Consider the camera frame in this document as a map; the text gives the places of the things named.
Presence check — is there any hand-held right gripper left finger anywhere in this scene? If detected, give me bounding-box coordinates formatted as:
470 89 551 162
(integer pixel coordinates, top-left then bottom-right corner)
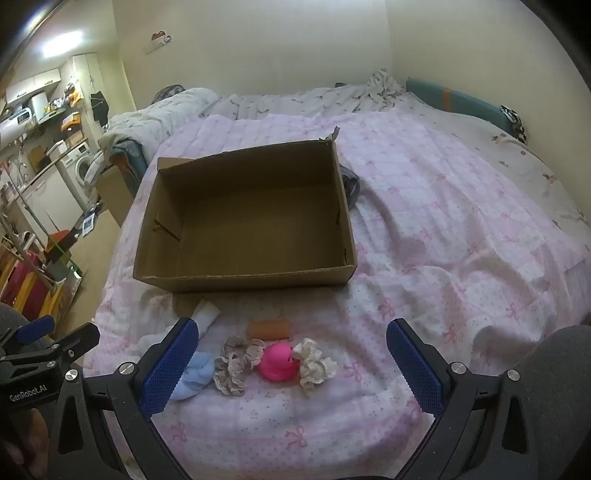
46 318 199 480

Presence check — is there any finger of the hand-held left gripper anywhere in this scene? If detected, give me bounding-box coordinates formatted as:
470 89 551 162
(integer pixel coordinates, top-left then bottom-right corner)
45 323 101 368
8 315 55 348

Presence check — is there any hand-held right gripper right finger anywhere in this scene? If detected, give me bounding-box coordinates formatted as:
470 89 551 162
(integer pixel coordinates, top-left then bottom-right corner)
387 318 541 480

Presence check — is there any blue fluffy sock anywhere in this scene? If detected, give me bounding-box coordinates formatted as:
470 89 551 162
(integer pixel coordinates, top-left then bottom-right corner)
172 351 215 402

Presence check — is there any white sock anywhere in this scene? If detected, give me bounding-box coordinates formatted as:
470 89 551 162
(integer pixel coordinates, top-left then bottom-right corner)
191 299 221 334

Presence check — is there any beige crochet scrunchie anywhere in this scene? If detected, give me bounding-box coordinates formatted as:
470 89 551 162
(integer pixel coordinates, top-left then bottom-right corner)
213 336 265 397

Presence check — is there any white crochet scrunchie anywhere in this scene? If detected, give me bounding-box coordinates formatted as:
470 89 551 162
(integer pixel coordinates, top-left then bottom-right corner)
292 338 339 397

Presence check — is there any orange brown soft pad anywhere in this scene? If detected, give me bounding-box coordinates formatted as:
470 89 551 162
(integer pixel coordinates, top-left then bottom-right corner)
247 319 291 341

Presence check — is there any pink rubber duck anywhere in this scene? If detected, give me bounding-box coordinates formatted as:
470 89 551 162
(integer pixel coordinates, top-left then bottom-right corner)
257 342 298 381

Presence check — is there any brown cardboard box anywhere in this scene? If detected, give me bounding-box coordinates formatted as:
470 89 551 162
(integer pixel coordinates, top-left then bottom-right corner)
133 128 358 294

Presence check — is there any red suitcase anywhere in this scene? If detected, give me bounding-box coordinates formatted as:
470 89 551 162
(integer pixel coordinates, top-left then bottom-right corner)
0 249 51 319

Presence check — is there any white base cabinet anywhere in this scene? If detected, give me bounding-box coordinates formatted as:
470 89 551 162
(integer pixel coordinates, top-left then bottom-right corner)
21 168 84 232

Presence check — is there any pink bow print blanket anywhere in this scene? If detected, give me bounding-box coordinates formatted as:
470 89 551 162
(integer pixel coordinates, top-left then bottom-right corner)
83 113 591 480

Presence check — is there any person's grey trouser leg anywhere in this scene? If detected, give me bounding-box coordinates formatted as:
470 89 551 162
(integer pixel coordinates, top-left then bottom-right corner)
475 325 591 480

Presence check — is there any small cardboard box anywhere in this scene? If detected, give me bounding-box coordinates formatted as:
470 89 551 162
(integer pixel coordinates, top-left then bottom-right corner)
96 165 134 228

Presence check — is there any white washing machine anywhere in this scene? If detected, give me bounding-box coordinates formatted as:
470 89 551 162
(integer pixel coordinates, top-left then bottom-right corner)
60 142 100 204

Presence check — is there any blue grey folded cloth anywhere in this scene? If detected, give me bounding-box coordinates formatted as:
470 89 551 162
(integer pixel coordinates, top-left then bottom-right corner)
111 138 144 185

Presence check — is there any grey striped cloth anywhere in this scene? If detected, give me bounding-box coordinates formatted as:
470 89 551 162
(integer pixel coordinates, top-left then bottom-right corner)
339 164 363 208

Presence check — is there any black hanging garment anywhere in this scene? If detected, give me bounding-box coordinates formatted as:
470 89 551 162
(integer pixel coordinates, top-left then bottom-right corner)
90 91 109 123

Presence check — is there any black and white patterned cloth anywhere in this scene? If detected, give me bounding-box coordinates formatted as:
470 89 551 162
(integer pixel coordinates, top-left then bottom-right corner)
499 105 528 145

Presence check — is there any teal pillow with orange stripe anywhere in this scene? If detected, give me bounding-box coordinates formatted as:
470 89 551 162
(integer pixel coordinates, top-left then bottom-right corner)
405 78 518 134

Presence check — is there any white floral duvet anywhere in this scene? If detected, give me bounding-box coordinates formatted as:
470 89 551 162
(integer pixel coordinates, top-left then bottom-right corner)
97 69 591 245

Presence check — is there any wall hook with red item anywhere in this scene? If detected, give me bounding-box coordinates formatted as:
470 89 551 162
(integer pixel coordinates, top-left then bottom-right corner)
145 30 174 55

